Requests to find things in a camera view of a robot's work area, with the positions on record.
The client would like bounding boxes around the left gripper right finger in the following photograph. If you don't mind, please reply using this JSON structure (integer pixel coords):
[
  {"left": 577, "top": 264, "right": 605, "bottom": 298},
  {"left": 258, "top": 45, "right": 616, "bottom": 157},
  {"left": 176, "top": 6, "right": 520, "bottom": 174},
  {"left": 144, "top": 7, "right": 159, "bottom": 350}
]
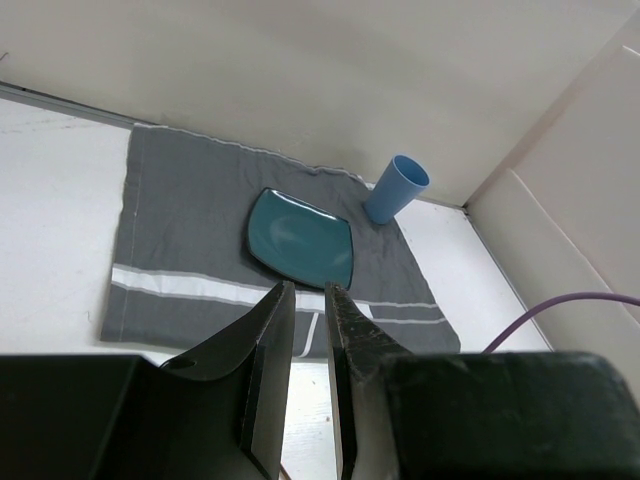
[{"left": 325, "top": 284, "right": 639, "bottom": 479}]

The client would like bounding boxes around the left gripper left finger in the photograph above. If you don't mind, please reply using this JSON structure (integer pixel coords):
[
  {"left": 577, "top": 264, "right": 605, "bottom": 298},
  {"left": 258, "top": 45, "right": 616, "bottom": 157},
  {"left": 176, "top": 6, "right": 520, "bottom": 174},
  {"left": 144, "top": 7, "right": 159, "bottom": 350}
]
[{"left": 1, "top": 282, "right": 295, "bottom": 479}]

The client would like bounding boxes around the grey striped cloth placemat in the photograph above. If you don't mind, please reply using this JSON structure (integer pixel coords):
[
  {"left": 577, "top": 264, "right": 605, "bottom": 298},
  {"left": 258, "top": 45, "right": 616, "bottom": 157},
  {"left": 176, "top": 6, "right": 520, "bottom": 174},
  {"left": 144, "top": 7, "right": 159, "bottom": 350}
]
[{"left": 100, "top": 126, "right": 461, "bottom": 354}]

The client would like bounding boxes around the teal square plate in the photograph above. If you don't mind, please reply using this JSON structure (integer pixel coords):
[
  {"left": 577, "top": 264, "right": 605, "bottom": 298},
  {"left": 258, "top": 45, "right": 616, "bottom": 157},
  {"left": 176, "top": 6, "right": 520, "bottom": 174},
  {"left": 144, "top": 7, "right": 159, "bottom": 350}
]
[{"left": 246, "top": 188, "right": 355, "bottom": 289}]

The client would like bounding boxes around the blue plastic cup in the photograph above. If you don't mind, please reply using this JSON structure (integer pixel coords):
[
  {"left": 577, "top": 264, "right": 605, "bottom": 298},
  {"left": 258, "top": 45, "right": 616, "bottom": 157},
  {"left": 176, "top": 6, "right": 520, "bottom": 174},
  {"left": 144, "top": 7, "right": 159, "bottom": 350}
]
[{"left": 364, "top": 154, "right": 431, "bottom": 225}]

